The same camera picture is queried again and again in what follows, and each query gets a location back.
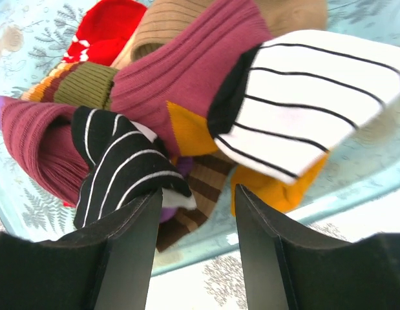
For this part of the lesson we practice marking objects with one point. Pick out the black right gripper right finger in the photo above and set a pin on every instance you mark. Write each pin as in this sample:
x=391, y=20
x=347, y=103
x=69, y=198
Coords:
x=287, y=265

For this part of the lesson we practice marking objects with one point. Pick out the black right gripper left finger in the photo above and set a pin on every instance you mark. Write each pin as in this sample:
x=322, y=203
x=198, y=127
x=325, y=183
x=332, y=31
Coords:
x=106, y=265

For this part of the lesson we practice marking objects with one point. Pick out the mustard yellow sock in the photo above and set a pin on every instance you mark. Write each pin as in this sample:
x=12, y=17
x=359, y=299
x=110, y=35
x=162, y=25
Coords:
x=276, y=194

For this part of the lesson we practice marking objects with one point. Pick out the black white striped sock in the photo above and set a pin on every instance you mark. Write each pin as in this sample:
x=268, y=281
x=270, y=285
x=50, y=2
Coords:
x=126, y=160

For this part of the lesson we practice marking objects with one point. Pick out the brown cream striped sock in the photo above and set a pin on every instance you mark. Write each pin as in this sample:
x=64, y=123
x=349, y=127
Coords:
x=206, y=176

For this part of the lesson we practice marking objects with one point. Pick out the purple striped sock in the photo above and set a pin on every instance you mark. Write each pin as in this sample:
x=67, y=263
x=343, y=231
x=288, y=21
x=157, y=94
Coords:
x=38, y=136
x=171, y=89

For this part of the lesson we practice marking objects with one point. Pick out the white black pinstripe sock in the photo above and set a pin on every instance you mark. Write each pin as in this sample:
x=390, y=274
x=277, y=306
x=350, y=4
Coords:
x=288, y=101

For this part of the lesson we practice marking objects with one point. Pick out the olive green orange-toe sock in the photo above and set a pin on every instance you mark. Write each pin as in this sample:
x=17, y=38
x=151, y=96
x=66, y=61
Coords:
x=76, y=84

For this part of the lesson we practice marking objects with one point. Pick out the red white patterned sock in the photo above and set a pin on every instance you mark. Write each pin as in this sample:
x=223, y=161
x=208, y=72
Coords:
x=104, y=31

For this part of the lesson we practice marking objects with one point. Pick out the floral patterned table mat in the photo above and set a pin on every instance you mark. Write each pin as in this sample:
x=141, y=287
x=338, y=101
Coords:
x=286, y=265

